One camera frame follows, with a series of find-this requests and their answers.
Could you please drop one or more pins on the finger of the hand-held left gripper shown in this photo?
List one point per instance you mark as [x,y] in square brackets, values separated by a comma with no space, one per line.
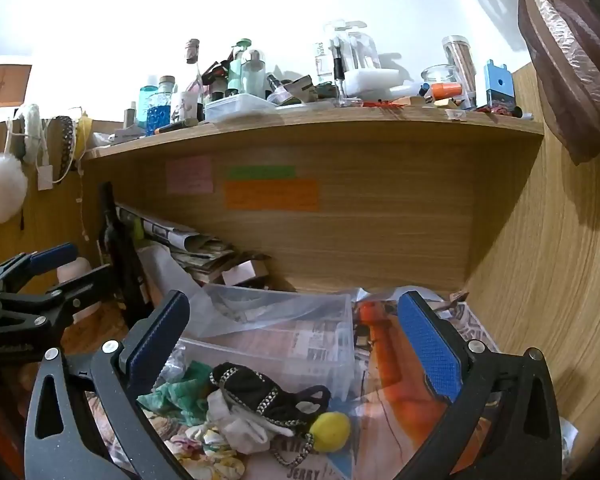
[82,285]
[52,256]

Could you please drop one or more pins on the clear plastic storage container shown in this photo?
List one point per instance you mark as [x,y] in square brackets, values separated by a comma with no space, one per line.
[300,340]

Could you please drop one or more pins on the blue liquid bottle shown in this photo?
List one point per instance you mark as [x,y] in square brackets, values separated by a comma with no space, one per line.
[155,107]

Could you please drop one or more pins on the black cloth with patterned trim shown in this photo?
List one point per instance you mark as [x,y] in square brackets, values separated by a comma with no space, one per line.
[260,392]

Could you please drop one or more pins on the brown cardboard box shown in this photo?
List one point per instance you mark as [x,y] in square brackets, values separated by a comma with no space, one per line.
[5,85]

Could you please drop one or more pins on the green cloth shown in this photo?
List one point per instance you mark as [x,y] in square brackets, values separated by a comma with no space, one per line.
[180,396]

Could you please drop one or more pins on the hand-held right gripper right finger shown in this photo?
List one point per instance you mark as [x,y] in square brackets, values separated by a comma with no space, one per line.
[430,350]

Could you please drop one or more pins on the white fluffy puff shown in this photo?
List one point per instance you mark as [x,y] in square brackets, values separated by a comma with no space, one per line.
[2,190]

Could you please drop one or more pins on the clear jar of brown sticks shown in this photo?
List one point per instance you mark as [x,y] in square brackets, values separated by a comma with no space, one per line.
[460,67]

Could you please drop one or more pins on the orange sticky note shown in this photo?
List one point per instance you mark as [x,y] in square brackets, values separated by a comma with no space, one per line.
[272,195]

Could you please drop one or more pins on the green sticky note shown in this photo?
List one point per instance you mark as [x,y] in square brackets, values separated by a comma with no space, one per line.
[262,172]

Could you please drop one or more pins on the blue plastic box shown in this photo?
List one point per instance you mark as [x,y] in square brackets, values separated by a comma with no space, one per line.
[497,85]

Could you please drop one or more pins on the glass bowl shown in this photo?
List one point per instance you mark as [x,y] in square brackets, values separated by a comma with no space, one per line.
[437,76]

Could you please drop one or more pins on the clear lidded plastic box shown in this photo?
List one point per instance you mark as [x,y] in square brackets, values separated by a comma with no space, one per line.
[240,107]

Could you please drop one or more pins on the white hanging tag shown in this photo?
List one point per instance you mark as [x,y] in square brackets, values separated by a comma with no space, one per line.
[44,176]

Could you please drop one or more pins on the black marker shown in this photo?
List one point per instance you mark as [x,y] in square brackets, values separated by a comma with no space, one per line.
[177,125]

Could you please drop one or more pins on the corked glass bottle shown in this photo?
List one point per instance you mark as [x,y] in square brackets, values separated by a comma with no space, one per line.
[193,55]

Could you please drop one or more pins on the white printed mug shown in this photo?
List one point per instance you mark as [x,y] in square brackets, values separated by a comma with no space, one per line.
[186,106]

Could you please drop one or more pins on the stack of newspapers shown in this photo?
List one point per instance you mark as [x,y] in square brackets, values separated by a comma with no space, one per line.
[195,250]

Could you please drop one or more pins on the pink sticky note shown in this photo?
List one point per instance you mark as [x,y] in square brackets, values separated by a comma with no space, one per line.
[190,175]

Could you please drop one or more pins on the orange marker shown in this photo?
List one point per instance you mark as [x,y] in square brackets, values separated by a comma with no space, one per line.
[447,91]

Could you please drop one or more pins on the green pump bottle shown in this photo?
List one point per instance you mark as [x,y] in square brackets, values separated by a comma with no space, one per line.
[236,72]

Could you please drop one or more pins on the wooden shelf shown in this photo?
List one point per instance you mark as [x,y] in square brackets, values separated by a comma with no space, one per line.
[330,127]

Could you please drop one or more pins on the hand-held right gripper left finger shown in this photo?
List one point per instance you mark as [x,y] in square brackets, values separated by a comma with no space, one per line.
[156,336]

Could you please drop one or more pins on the yellow soft ball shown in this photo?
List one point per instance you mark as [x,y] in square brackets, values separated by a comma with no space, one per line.
[331,431]

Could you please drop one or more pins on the clear acrylic organizer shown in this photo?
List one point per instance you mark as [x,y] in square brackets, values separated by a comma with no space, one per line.
[357,45]

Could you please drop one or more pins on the white fuzzy headband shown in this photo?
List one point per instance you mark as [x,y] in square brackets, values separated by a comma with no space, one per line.
[30,127]

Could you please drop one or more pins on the white rectangular box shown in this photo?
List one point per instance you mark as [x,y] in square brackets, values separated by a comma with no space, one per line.
[372,82]

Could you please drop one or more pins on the black patterned headband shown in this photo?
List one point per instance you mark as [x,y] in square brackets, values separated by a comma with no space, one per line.
[66,142]

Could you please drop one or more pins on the clear bottle with silver cap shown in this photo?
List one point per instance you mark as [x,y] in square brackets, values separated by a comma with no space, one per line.
[253,75]

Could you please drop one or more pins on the white sock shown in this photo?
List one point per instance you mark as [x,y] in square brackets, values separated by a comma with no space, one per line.
[240,427]

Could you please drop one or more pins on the floral pastel scrunchie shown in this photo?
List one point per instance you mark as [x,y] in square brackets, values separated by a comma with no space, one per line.
[215,460]

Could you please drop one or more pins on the brown curtain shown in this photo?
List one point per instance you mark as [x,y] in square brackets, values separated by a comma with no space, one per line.
[565,60]

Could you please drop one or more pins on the tall clear bottle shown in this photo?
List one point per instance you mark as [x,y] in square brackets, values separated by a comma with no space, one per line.
[324,62]

